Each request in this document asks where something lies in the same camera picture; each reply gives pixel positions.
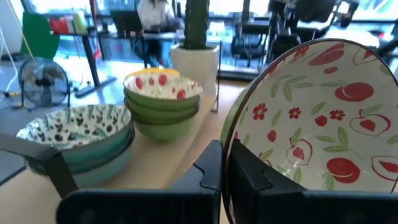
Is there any green bowl red fruit print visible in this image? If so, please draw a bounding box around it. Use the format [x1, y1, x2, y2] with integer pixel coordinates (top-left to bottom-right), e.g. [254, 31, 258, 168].
[219, 37, 398, 224]
[132, 116, 196, 143]
[123, 68, 203, 110]
[124, 99, 200, 116]
[126, 107, 200, 124]

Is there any teal bowl dark floral print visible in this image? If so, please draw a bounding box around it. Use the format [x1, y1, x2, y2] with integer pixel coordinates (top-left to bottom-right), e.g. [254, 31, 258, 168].
[16, 104, 134, 164]
[71, 146, 134, 189]
[27, 136, 136, 175]

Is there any green cactus plant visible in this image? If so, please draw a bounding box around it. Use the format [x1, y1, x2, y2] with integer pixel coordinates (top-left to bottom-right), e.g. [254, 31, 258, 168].
[182, 0, 211, 50]

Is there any person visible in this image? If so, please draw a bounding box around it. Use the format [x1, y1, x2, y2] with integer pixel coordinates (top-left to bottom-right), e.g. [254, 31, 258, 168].
[136, 0, 185, 68]

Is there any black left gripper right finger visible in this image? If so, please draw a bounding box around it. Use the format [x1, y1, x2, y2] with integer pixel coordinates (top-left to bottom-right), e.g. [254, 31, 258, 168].
[228, 139, 398, 224]

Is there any red box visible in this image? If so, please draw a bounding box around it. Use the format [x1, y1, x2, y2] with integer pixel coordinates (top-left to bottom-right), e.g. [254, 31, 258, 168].
[49, 17, 75, 35]

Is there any black desk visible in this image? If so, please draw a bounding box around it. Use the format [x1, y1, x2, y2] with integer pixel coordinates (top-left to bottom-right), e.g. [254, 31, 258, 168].
[46, 30, 118, 100]

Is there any black floor fan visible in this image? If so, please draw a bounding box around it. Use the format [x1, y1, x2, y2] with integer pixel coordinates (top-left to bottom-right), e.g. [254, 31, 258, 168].
[17, 57, 72, 110]

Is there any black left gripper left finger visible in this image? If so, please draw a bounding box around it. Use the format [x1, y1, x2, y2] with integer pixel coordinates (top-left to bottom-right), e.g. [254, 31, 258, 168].
[57, 140, 223, 224]

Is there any black chair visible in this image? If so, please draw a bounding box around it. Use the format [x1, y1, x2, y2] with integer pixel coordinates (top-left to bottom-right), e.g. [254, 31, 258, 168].
[230, 20, 272, 68]
[109, 9, 147, 68]

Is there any yellow green container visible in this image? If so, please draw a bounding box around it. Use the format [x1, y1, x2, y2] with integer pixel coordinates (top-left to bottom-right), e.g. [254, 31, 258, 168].
[73, 10, 89, 35]

